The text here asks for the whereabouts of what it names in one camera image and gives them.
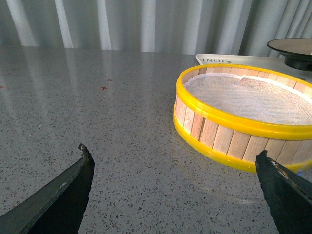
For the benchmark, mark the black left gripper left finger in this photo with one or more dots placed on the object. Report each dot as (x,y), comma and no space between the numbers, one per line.
(58,207)

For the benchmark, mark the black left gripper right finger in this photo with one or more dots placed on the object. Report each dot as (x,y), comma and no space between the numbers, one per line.
(288,195)

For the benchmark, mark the tan plate with black rim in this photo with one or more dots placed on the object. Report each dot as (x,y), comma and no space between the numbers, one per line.
(297,52)

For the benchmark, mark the white rectangular bear tray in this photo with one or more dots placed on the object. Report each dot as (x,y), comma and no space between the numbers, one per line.
(276,64)

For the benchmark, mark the yellow-rimmed wooden steamer basket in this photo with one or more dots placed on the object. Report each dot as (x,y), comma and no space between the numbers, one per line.
(236,141)

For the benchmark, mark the white mesh steamer liner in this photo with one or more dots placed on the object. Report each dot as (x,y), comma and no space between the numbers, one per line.
(252,97)

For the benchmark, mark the grey pleated curtain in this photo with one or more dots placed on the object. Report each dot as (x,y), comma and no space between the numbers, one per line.
(231,27)

